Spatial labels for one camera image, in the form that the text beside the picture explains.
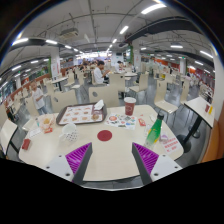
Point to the printed sticker sheet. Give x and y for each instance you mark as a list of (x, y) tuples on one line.
[(120, 120)]

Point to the small yellow table stand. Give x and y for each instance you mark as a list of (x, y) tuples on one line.
[(210, 110)]

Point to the small pink packet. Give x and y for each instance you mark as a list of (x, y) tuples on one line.
[(163, 137)]

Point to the clear snack bag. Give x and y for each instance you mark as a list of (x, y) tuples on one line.
[(46, 121)]

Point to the white paper receipt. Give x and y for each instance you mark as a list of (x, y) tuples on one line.
[(35, 132)]

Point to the small red table stand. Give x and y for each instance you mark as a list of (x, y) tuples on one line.
[(207, 108)]

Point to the white dotted mug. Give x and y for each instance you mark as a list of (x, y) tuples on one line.
[(70, 131)]

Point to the red-printed table notice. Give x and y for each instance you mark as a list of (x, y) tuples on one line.
[(171, 145)]

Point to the white paper napkin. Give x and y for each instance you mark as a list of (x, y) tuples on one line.
[(98, 105)]

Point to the orange bench seat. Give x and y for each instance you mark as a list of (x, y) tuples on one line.
[(215, 143)]

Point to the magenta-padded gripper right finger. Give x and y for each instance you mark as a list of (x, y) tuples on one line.
[(146, 158)]

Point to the person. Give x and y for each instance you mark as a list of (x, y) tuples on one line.
[(98, 75), (39, 98)]

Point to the red paper cup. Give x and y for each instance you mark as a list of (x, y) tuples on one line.
[(130, 107)]

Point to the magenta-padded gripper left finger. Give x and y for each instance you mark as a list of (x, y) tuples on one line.
[(77, 158)]

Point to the clear plastic packet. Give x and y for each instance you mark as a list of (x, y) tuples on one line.
[(147, 130)]

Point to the ceiling air conditioner unit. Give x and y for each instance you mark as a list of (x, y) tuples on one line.
[(69, 32)]

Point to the small red sauce packet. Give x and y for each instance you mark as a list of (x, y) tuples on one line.
[(142, 122)]

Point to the small red card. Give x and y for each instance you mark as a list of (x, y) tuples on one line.
[(26, 144)]

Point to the ceiling lights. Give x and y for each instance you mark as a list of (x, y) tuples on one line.
[(153, 8)]

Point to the green drink bottle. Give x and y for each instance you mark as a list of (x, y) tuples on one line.
[(154, 133)]

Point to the white crumpled tissue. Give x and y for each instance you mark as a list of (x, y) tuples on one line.
[(153, 118)]

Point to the flat round red coaster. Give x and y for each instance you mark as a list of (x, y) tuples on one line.
[(104, 135)]

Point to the brown food tray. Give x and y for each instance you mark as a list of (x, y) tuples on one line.
[(78, 115)]

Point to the beige side table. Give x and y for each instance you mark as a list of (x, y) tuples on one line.
[(198, 106)]

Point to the beige wooden chair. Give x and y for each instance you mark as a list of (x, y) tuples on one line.
[(103, 95), (161, 93), (6, 131), (63, 100)]

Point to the far beige chairs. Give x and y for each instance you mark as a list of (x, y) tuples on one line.
[(117, 81)]

